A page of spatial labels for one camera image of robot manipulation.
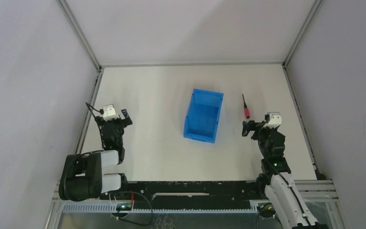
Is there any white slotted cable duct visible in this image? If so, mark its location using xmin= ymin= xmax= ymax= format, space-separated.
xmin=62 ymin=202 xmax=258 ymax=214

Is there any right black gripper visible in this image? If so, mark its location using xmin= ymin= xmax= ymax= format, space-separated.
xmin=242 ymin=120 xmax=277 ymax=158

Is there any red-handled screwdriver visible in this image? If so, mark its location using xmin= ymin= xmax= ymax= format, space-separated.
xmin=242 ymin=94 xmax=250 ymax=119

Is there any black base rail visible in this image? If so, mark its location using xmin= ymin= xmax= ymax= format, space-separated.
xmin=99 ymin=181 xmax=267 ymax=208

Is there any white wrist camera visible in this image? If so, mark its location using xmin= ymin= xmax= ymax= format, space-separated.
xmin=102 ymin=104 xmax=120 ymax=121
xmin=263 ymin=112 xmax=282 ymax=129

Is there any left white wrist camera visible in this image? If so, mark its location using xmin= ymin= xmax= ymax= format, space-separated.
xmin=102 ymin=104 xmax=120 ymax=121

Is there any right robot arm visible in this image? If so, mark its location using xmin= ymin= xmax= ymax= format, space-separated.
xmin=242 ymin=120 xmax=328 ymax=229

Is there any blue plastic bin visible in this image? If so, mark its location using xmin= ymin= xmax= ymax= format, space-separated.
xmin=183 ymin=88 xmax=224 ymax=144

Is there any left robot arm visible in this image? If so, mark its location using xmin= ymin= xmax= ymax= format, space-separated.
xmin=59 ymin=105 xmax=132 ymax=202

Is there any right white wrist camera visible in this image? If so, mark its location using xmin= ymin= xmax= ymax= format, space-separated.
xmin=263 ymin=112 xmax=282 ymax=129

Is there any aluminium frame beam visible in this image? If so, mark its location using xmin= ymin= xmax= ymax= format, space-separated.
xmin=295 ymin=180 xmax=339 ymax=201

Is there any small green circuit board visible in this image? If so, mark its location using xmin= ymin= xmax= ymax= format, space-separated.
xmin=116 ymin=203 xmax=132 ymax=212

